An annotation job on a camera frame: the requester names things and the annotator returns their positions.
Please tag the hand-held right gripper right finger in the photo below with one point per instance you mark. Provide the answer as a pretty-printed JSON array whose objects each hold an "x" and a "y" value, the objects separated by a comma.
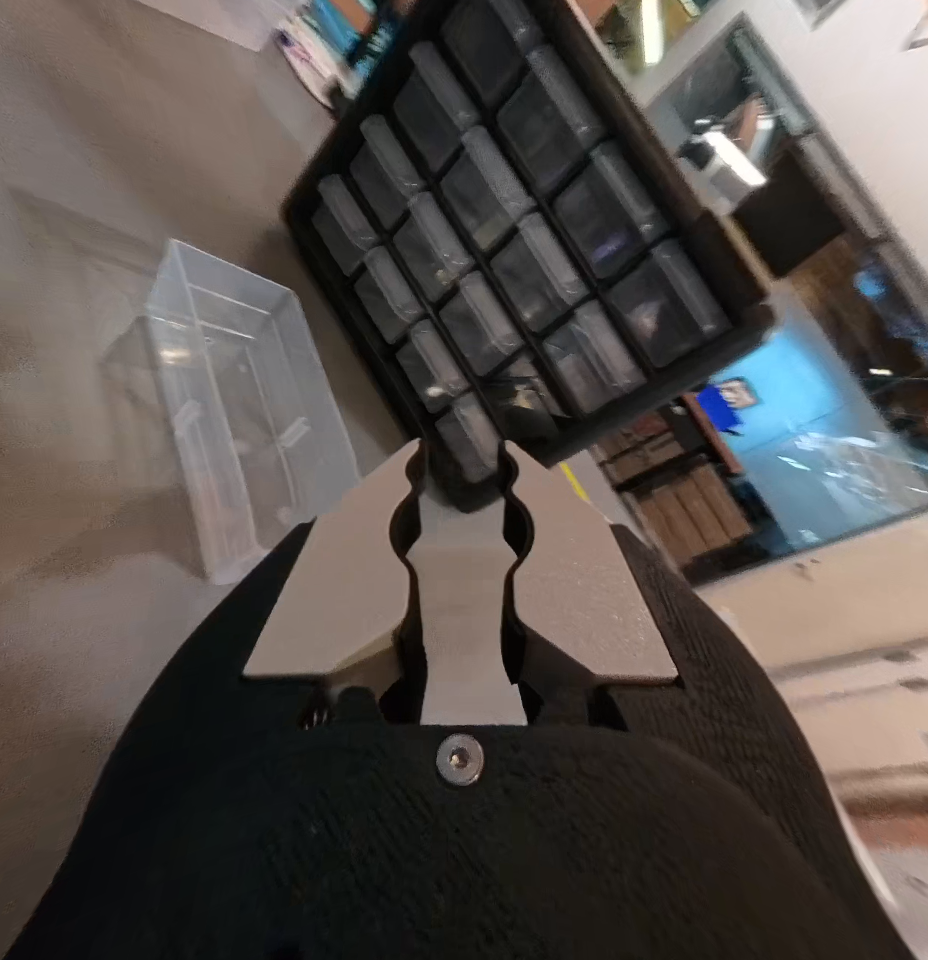
[{"x": 584, "y": 607}]

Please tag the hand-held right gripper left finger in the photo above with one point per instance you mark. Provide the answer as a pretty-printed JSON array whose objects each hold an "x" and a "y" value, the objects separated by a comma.
[{"x": 336, "y": 600}]

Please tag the clear plastic drawer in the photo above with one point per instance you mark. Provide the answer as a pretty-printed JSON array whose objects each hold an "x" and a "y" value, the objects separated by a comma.
[{"x": 231, "y": 337}]

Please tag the rows of small clear drawers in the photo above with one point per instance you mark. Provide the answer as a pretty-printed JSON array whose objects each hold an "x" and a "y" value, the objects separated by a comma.
[{"x": 554, "y": 255}]

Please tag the black drawer cabinet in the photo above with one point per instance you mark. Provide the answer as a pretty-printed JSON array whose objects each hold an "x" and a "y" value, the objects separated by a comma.
[{"x": 734, "y": 251}]

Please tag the brown wooden shelf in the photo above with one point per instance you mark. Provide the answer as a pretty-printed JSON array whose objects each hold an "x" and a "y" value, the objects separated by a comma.
[{"x": 681, "y": 502}]

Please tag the blue tarp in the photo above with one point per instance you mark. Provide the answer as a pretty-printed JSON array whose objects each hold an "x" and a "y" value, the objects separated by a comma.
[{"x": 794, "y": 390}]

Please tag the colourful books pile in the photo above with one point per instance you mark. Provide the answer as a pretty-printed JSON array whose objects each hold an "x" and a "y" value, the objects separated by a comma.
[{"x": 336, "y": 22}]

